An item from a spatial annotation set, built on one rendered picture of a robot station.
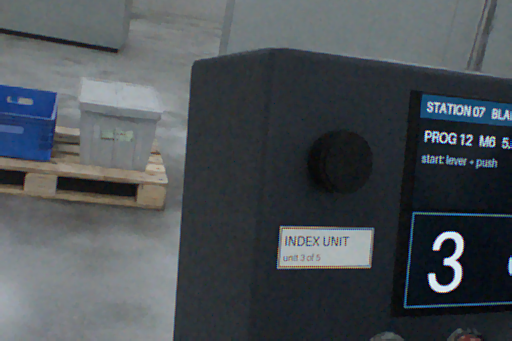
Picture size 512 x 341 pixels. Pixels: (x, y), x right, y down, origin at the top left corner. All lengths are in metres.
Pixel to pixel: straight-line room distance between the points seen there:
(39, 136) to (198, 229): 3.28
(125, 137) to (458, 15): 3.87
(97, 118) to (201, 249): 3.26
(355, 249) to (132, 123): 3.32
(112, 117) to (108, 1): 4.41
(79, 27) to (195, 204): 7.66
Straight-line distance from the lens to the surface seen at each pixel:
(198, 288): 0.39
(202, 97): 0.40
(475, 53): 2.57
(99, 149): 3.69
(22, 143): 3.68
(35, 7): 8.09
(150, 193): 3.64
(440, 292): 0.38
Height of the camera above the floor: 1.29
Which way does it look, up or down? 18 degrees down
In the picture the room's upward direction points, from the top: 11 degrees clockwise
